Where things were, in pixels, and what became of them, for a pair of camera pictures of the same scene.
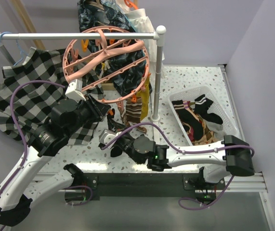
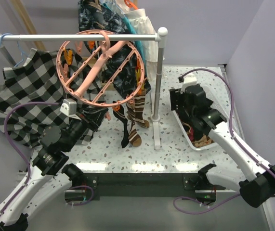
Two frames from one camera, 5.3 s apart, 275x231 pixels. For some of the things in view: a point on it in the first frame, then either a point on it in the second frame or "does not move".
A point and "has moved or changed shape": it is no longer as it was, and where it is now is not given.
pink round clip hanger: x=111 y=70 has moved or changed shape
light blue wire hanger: x=21 y=51 does not move
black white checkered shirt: x=21 y=103 does not move
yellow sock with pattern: x=144 y=94 to x=138 y=75
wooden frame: x=27 y=22 does not move
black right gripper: x=115 y=126 to x=176 y=95
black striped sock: x=179 y=107 has moved or changed shape
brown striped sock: x=133 y=109 has moved or changed shape
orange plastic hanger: x=130 y=5 does not move
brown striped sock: x=124 y=117 to x=134 y=138
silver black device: x=107 y=135 to x=190 y=80
